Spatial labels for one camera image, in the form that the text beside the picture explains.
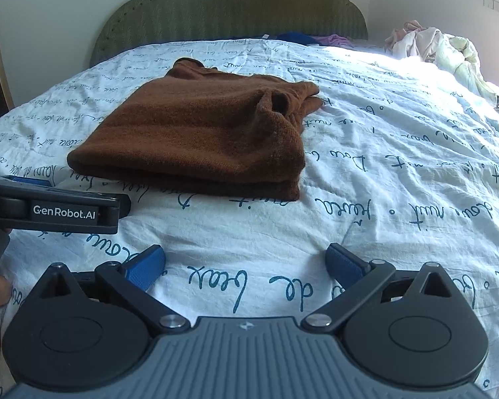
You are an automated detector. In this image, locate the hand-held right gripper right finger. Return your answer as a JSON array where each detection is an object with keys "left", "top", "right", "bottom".
[{"left": 301, "top": 243, "right": 458, "bottom": 335}]

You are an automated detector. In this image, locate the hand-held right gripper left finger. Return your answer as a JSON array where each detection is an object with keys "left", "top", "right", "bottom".
[{"left": 39, "top": 245, "right": 190, "bottom": 335}]

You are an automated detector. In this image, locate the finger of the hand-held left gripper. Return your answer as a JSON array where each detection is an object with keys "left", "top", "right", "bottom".
[{"left": 0, "top": 172, "right": 132, "bottom": 217}]

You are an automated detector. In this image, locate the brown knit sweater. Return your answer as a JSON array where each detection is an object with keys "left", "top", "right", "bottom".
[{"left": 67, "top": 57, "right": 321, "bottom": 202}]

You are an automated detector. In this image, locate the pile of pink cream clothes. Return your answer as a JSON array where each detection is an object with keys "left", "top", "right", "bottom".
[{"left": 385, "top": 20, "right": 499, "bottom": 104}]

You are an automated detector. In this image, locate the white printed blanket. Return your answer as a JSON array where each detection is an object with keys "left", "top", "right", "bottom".
[{"left": 0, "top": 38, "right": 499, "bottom": 399}]

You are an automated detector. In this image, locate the purple cloth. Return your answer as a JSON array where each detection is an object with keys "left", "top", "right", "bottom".
[{"left": 316, "top": 34, "right": 357, "bottom": 47}]

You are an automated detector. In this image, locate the blue cloth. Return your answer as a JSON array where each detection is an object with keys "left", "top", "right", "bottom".
[{"left": 276, "top": 31, "right": 321, "bottom": 46}]

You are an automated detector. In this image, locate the green padded headboard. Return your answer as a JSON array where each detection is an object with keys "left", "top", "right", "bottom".
[{"left": 89, "top": 0, "right": 369, "bottom": 67}]

